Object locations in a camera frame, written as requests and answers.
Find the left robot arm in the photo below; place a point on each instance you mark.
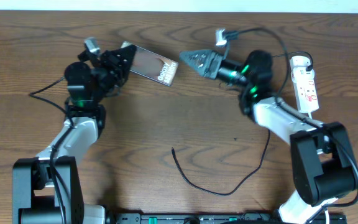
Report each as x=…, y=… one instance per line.
x=46, y=188

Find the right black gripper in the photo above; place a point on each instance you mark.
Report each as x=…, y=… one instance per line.
x=210, y=56

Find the white power strip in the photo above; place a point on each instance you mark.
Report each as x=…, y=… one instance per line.
x=305, y=90

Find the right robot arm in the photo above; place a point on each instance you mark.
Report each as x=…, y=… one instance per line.
x=325, y=172

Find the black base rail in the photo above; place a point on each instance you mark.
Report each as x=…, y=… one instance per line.
x=250, y=217

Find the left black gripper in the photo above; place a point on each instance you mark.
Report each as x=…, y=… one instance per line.
x=110, y=61

